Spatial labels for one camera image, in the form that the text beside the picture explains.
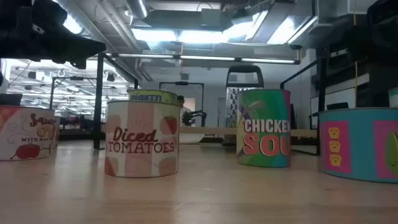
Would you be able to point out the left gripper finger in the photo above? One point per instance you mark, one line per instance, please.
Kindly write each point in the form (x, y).
(71, 46)
(78, 63)

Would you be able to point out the blue cup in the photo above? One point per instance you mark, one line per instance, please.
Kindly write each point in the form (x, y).
(26, 133)
(264, 130)
(357, 146)
(394, 98)
(152, 96)

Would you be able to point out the black background robot arm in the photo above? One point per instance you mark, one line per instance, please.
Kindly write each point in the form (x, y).
(192, 116)

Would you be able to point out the dark shelving unit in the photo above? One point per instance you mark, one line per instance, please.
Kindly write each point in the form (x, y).
(373, 71)

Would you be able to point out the person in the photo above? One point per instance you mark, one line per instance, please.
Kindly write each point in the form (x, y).
(184, 109)

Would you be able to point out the long tube light bar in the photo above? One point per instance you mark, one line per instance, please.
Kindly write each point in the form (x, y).
(205, 58)

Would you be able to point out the metal box grater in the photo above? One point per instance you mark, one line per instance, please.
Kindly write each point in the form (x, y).
(231, 105)

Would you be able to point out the black background rig frame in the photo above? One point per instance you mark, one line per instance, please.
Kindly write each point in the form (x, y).
(182, 83)
(52, 93)

